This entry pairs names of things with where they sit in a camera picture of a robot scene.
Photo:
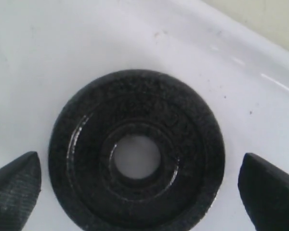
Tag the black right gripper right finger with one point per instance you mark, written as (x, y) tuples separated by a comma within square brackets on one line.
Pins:
[(264, 191)]

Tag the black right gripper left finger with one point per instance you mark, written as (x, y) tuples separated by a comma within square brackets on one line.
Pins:
[(20, 185)]

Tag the black weight plate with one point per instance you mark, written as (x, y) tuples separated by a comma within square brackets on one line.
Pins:
[(136, 150)]

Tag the white plastic tray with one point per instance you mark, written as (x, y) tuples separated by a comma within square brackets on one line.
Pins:
[(49, 49)]

